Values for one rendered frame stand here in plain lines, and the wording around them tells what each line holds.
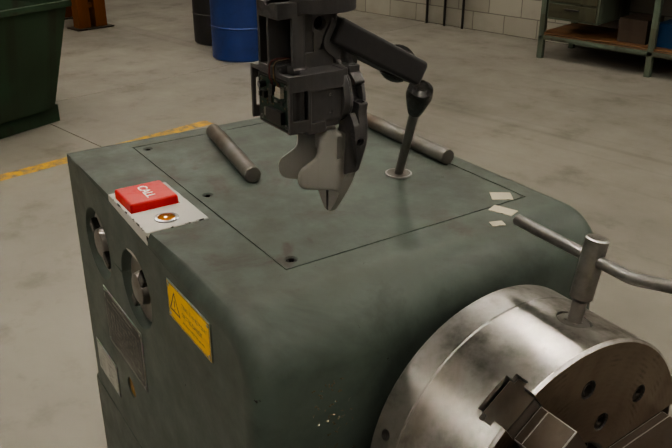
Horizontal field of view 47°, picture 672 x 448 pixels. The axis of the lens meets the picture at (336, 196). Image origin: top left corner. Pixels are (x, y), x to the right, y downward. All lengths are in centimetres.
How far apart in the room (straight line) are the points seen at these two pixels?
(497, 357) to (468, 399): 5
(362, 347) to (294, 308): 8
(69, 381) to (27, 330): 41
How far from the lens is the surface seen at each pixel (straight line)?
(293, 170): 75
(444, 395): 73
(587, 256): 74
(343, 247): 83
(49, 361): 301
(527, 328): 75
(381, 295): 77
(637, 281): 72
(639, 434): 87
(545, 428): 70
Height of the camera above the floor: 163
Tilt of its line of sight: 23 degrees down
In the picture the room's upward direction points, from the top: straight up
